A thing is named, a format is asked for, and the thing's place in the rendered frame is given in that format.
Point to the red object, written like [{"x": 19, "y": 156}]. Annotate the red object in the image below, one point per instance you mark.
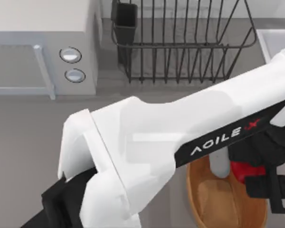
[{"x": 242, "y": 171}]

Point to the wooden bowl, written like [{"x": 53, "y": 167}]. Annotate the wooden bowl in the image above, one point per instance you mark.
[{"x": 218, "y": 206}]

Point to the white sink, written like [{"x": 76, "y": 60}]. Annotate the white sink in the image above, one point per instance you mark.
[{"x": 273, "y": 45}]

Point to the black utensil holder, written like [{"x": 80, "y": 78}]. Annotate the black utensil holder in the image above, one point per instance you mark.
[{"x": 124, "y": 28}]

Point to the small microwave knob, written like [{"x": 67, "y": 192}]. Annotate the small microwave knob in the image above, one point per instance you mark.
[{"x": 74, "y": 75}]

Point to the large microwave knob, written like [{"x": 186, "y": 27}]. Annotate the large microwave knob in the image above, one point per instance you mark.
[{"x": 70, "y": 55}]

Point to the pale microwave oven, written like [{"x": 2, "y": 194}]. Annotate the pale microwave oven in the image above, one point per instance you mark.
[{"x": 69, "y": 21}]

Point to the microwave oven door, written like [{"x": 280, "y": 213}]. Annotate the microwave oven door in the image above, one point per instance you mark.
[{"x": 14, "y": 69}]

